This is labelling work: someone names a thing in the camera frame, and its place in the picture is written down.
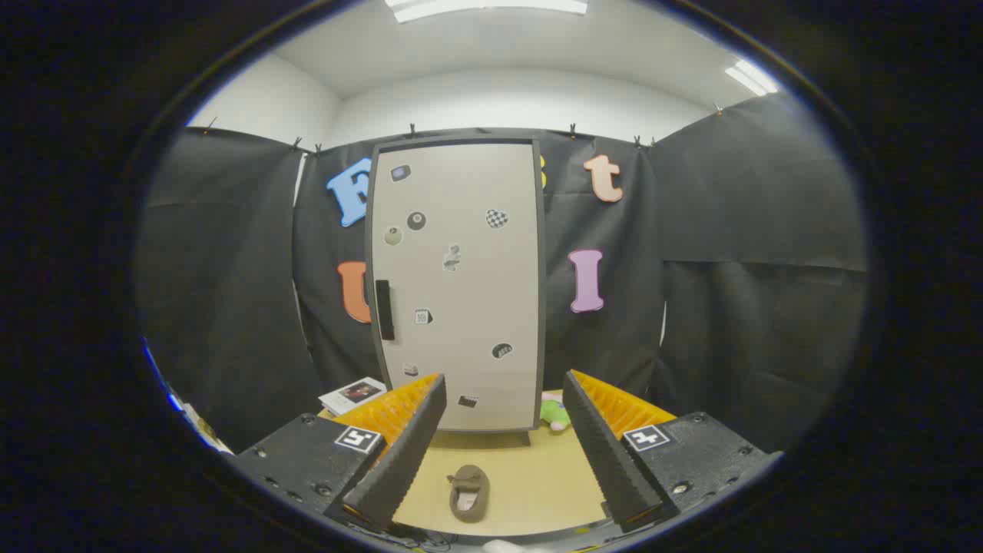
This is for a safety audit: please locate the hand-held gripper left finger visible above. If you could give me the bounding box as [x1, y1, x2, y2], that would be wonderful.
[230, 373, 448, 532]

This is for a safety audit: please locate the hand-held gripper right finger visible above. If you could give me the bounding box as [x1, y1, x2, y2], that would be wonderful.
[563, 369, 784, 535]

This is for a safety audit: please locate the brown fuzzy shoe with bow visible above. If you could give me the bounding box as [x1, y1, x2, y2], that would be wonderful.
[448, 464, 491, 524]

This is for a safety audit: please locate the beige shoe cabinet door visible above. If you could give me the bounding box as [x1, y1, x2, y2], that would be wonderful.
[369, 142, 538, 431]

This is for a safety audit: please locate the grey shoe cabinet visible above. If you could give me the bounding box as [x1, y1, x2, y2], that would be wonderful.
[364, 132, 548, 448]

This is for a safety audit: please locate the pink starfish plush toy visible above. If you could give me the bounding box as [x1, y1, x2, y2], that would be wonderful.
[540, 392, 573, 432]

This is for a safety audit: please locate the white book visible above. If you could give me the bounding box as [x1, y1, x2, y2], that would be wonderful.
[319, 376, 389, 417]

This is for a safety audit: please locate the black backdrop cloth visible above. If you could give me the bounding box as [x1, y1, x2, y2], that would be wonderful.
[134, 92, 869, 454]

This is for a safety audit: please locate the white patterned object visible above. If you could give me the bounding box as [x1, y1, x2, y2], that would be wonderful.
[142, 342, 235, 455]

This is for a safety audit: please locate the small ceiling light panel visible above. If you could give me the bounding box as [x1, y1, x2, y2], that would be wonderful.
[725, 59, 779, 98]

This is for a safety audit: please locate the long ceiling light panel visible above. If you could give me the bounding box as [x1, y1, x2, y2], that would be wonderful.
[384, 0, 589, 24]

